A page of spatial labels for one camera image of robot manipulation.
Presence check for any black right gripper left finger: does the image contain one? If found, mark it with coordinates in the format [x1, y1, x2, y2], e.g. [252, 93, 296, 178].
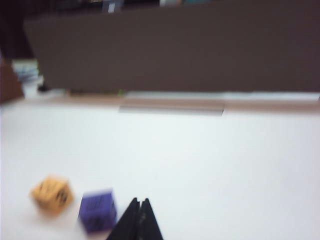
[105, 197, 142, 240]

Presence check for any purple letter block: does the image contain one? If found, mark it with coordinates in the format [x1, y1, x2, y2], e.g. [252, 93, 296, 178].
[77, 189, 118, 234]

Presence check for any brown cardboard box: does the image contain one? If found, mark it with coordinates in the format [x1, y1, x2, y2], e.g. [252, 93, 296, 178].
[0, 56, 25, 104]

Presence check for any yellow letter block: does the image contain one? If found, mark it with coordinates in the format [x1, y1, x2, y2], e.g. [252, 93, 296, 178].
[29, 175, 75, 217]

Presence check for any white box with blue print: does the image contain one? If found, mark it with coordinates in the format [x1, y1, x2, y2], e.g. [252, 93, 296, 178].
[12, 59, 43, 83]

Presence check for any grey blue box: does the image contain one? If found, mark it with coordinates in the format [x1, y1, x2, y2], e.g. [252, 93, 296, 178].
[101, 0, 124, 14]

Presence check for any dark brown partition board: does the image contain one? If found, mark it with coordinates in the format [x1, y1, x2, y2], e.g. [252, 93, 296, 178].
[23, 3, 320, 95]

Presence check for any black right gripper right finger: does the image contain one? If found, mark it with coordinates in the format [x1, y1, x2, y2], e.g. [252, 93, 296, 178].
[139, 197, 165, 240]

